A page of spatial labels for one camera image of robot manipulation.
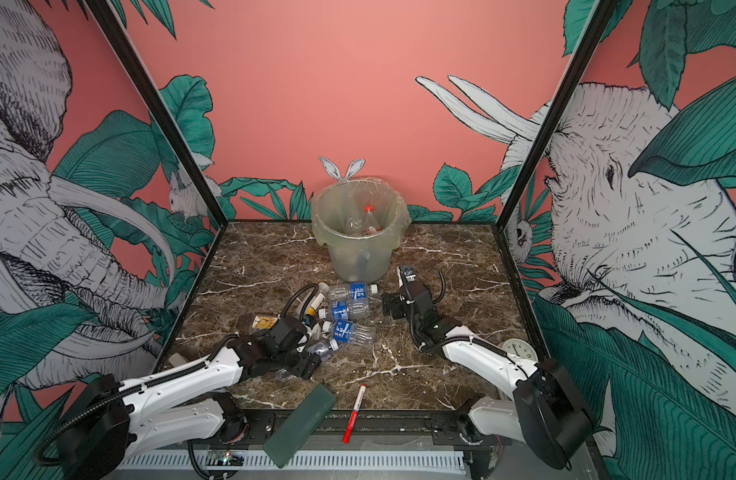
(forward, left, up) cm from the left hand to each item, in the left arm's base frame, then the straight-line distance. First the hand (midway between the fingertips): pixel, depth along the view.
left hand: (310, 353), depth 83 cm
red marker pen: (-18, -11, -3) cm, 22 cm away
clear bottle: (+2, -3, -3) cm, 5 cm away
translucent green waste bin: (+26, -16, +9) cm, 32 cm away
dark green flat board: (-17, +2, -3) cm, 18 cm away
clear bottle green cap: (+43, -12, +7) cm, 45 cm away
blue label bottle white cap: (+5, -10, +2) cm, 11 cm away
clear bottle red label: (+40, -18, +10) cm, 45 cm away
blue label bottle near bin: (+18, -14, +1) cm, 22 cm away
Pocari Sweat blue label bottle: (+12, -8, +1) cm, 14 cm away
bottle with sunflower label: (+9, +14, +3) cm, 17 cm away
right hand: (+15, -25, +11) cm, 31 cm away
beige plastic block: (0, +37, 0) cm, 37 cm away
